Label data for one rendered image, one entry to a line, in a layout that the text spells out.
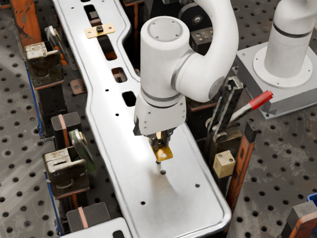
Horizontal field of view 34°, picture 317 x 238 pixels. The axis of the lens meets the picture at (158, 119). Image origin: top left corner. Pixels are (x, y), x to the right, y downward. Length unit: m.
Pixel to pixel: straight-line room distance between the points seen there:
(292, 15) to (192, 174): 0.58
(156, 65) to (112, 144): 0.38
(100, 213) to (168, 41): 0.46
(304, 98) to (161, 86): 0.87
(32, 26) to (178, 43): 1.01
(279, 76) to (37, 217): 0.85
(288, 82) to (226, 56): 0.82
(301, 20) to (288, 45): 0.11
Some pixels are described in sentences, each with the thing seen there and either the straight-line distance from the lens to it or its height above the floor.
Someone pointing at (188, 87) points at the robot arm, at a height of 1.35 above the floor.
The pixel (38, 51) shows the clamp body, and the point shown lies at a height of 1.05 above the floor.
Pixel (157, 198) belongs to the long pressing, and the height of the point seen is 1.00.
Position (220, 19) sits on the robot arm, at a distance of 0.89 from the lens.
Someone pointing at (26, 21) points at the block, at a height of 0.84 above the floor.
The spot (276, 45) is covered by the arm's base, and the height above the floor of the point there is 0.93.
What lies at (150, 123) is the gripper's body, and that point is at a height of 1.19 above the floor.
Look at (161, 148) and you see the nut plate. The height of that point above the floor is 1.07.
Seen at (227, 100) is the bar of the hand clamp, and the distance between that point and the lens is 1.13.
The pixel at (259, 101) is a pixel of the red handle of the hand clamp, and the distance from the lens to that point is 1.18.
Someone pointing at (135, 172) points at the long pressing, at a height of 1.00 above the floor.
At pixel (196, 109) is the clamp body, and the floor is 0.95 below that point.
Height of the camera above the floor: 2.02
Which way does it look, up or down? 52 degrees down
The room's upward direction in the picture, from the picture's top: 3 degrees clockwise
